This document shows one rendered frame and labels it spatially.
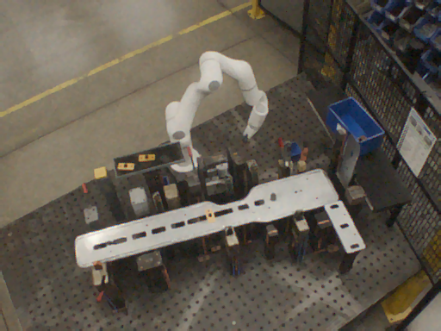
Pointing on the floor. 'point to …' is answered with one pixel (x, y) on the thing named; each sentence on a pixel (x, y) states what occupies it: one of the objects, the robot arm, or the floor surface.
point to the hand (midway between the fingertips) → (249, 137)
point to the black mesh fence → (378, 116)
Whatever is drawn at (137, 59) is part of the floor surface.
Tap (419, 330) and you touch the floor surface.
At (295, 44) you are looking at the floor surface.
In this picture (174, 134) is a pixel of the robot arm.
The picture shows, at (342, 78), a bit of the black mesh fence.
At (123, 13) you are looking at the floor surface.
